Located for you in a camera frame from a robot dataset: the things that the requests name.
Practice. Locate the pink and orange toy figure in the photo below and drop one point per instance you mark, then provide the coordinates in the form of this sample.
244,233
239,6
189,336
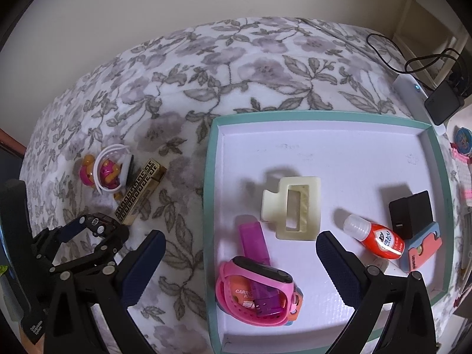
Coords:
88,175

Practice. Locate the purple translucent case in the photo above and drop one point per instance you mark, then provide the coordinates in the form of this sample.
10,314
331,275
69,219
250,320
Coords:
254,243

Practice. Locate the cream hair claw clip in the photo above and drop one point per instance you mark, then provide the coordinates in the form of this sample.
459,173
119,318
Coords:
271,202

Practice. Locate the pink wrist watch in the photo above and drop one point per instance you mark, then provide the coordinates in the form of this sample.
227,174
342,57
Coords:
236,291

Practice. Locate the orange bottle with white cap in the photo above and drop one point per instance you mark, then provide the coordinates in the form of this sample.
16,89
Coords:
383,241

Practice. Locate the white shelf unit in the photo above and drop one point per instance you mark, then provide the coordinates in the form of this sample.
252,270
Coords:
424,18

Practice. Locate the pink ribbon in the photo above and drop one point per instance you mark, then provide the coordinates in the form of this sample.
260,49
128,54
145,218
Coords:
461,153

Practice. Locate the brown wooden board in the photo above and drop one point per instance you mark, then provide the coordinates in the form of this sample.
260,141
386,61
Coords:
9,142

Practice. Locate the black box device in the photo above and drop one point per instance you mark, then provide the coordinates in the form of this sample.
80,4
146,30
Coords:
442,103

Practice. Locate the black curved band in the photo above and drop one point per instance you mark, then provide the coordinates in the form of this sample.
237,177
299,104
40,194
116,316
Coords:
129,171

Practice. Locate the blue and pink mini stapler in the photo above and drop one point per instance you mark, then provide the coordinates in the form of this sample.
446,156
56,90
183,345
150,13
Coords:
424,250

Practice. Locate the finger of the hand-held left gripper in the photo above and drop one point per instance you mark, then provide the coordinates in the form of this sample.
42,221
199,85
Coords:
99,252
68,231

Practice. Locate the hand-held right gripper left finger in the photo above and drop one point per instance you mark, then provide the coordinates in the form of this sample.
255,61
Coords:
143,265

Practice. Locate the round blue badge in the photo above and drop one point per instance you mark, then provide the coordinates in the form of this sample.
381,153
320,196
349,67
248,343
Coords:
464,139

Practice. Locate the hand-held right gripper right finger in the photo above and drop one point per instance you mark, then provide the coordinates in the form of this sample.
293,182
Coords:
337,269

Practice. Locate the white tray with teal rim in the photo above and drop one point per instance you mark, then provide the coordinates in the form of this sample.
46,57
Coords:
313,147

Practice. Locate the gold patterned lighter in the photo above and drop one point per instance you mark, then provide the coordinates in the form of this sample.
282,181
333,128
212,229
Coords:
142,188

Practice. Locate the white power bank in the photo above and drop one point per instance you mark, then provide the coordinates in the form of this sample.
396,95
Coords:
405,88

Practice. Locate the black charger adapter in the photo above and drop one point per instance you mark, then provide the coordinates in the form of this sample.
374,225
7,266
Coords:
411,214

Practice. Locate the floral bedsheet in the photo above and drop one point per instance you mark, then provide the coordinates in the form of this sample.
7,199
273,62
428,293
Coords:
258,70

